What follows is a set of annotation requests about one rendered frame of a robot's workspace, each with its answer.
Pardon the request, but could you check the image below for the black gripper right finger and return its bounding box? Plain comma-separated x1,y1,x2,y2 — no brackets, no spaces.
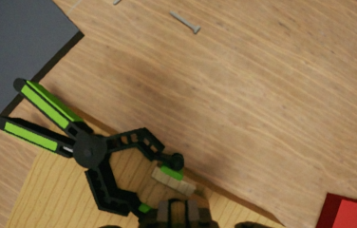
185,199,272,228

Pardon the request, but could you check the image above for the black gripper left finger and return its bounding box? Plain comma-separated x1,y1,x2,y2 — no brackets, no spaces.
99,200,172,228

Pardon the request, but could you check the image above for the red shallow tray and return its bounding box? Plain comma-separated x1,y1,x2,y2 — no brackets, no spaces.
316,193,357,228

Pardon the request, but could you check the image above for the black spring clamp with green handles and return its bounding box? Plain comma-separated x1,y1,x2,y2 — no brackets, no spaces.
0,78,184,224

